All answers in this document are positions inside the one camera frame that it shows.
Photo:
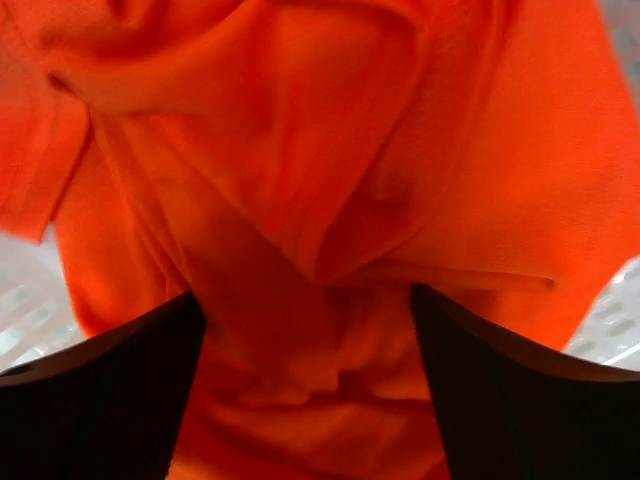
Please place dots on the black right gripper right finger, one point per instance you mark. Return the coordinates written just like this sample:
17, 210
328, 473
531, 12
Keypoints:
510, 408

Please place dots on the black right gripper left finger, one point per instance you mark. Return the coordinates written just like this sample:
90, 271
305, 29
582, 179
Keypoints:
108, 408

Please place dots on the orange t-shirt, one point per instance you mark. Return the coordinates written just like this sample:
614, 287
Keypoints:
298, 166

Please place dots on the white plastic laundry basket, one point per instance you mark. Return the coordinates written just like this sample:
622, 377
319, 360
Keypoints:
37, 319

